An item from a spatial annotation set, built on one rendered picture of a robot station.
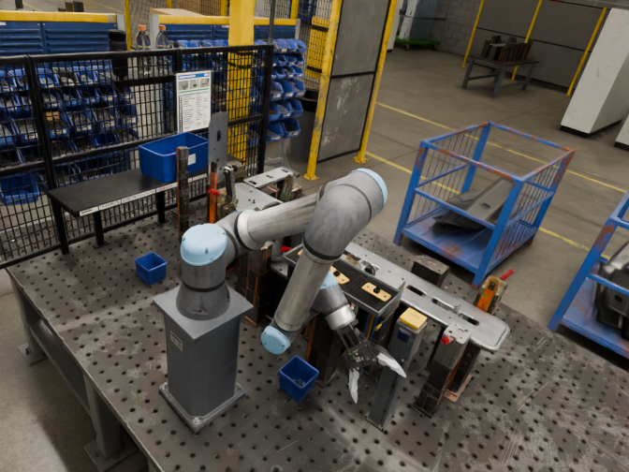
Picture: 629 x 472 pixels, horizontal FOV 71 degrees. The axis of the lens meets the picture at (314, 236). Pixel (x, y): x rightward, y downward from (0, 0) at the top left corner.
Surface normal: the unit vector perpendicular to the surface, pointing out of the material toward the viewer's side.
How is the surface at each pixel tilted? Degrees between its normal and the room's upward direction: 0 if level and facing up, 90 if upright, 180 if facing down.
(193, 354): 90
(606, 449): 0
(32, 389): 0
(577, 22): 90
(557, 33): 90
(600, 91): 90
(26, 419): 0
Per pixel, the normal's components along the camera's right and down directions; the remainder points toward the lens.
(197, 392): 0.00, 0.55
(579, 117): -0.71, 0.29
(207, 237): 0.07, -0.78
